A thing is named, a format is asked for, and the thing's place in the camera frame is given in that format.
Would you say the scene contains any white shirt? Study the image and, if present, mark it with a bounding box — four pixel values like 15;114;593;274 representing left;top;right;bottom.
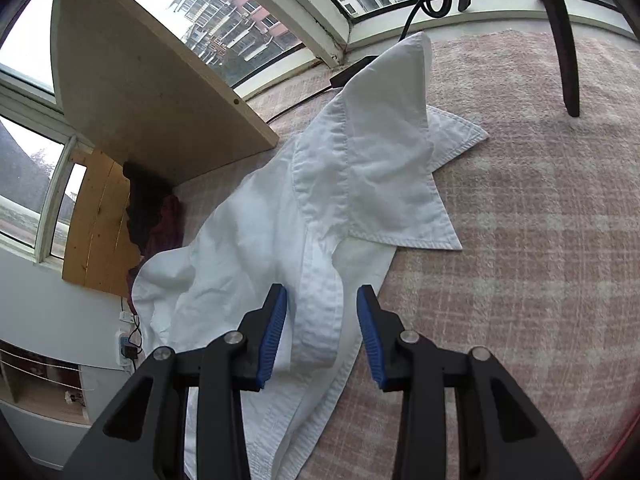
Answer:
132;34;486;479

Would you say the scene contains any white power strip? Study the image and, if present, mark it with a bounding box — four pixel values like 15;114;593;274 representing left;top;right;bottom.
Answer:
115;310;134;370

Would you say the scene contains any dark red garment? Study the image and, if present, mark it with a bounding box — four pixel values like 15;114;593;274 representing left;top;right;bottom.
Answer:
127;194;184;314

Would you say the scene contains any pine wood board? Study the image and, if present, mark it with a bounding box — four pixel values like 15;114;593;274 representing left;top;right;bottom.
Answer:
62;148;140;298

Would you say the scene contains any black garment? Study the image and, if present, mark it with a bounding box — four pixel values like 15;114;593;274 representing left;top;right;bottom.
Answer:
122;162;172;255

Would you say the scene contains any light plywood board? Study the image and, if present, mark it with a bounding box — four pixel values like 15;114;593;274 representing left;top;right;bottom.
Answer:
51;0;279;185

